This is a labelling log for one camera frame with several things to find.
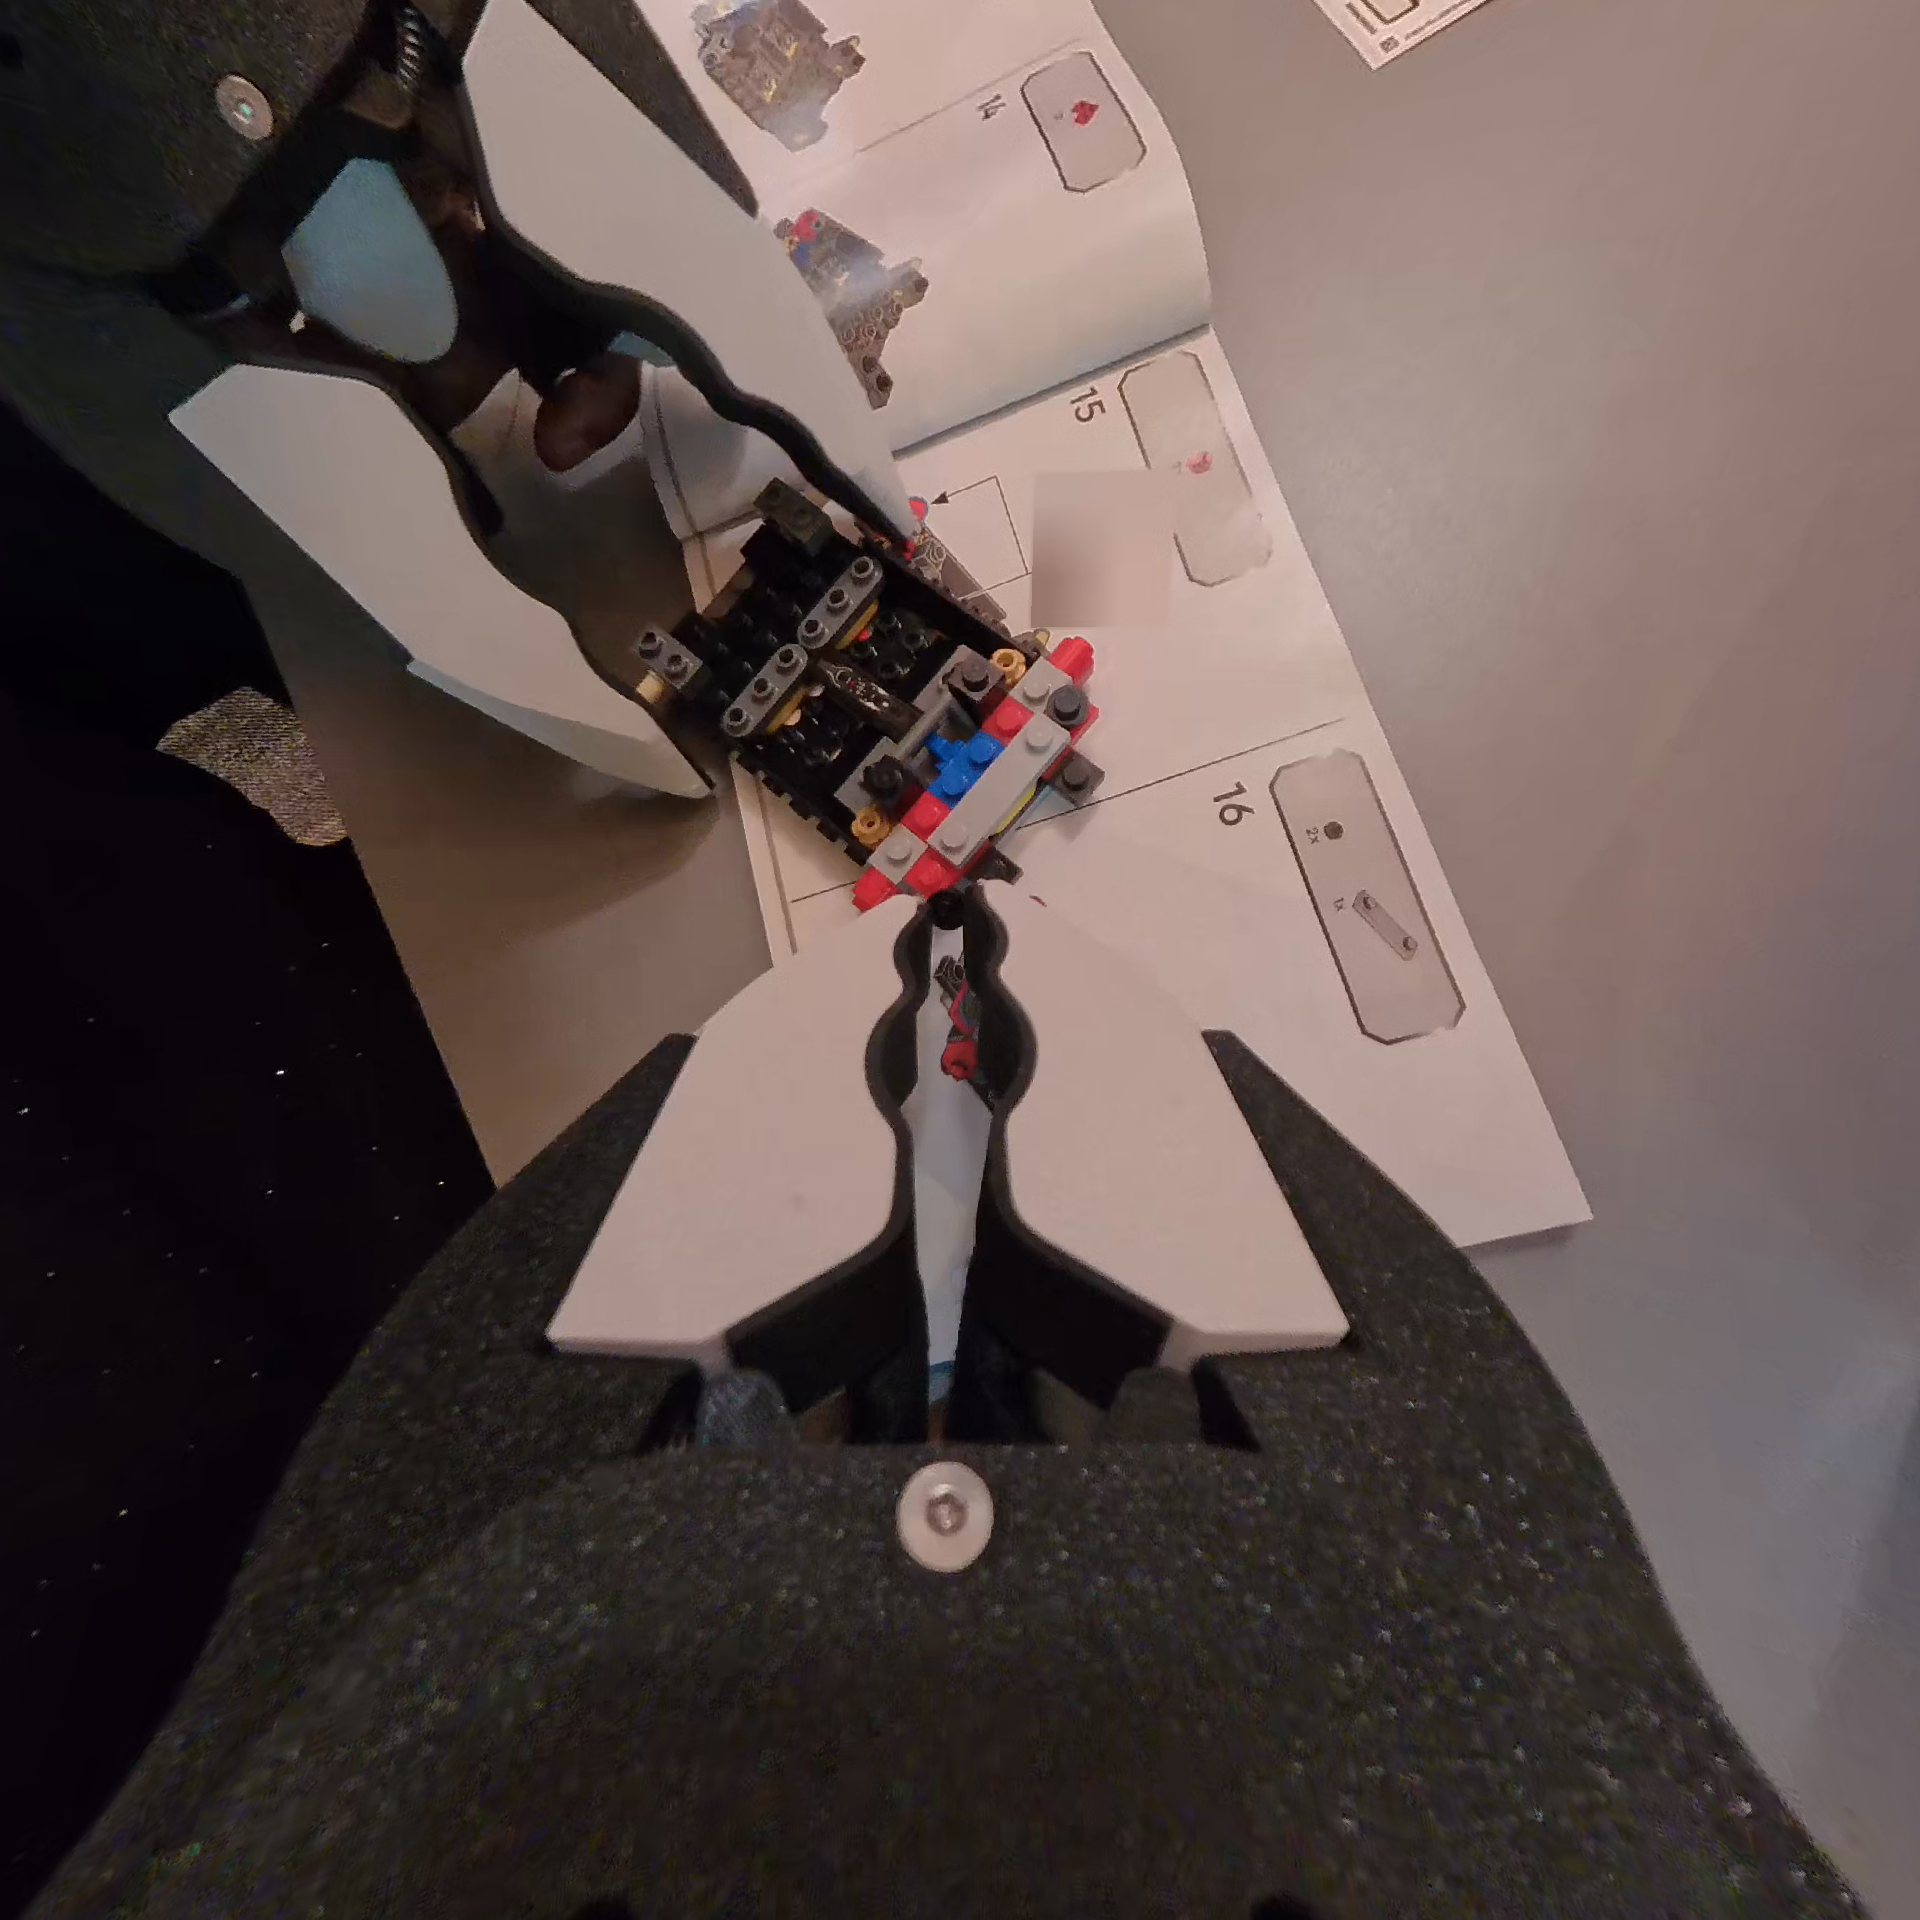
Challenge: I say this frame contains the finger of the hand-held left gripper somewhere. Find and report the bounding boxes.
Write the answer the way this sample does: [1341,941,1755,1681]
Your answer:
[167,157,725,799]
[458,0,930,557]

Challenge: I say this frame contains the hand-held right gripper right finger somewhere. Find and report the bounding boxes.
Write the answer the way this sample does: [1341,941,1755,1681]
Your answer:
[961,890,1356,1369]

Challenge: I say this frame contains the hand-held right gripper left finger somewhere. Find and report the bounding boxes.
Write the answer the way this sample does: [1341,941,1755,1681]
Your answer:
[545,900,932,1370]

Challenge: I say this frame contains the black and red lego model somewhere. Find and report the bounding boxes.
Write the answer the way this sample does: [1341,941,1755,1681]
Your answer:
[635,480,1113,917]

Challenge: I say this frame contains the lego instruction booklet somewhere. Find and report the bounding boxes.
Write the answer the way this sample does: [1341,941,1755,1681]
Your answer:
[647,0,1594,1251]

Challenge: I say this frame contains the person's left hand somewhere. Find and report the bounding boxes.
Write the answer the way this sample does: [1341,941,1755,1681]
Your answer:
[536,366,639,471]

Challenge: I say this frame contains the grey fabric piece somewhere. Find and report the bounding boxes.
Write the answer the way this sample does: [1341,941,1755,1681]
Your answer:
[156,690,348,853]

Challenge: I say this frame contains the white sticker sheet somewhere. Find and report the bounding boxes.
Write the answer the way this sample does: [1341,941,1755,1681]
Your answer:
[1311,0,1503,71]

